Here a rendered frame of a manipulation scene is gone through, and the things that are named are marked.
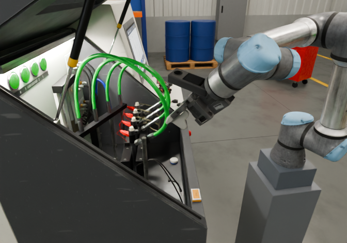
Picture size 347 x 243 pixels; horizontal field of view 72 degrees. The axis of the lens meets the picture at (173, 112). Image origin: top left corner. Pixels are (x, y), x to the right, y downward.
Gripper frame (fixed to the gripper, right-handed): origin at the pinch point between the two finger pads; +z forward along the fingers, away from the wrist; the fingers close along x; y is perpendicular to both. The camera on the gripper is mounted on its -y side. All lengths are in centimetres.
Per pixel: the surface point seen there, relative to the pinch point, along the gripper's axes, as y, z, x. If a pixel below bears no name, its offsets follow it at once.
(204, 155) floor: 67, 149, 110
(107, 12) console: -52, 24, 32
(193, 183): 25.6, 20.5, 0.1
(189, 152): 20.0, 30.6, 15.6
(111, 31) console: -46, 29, 31
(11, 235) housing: -7, 36, -48
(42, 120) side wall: -20.6, 1.7, -28.7
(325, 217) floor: 150, 66, 92
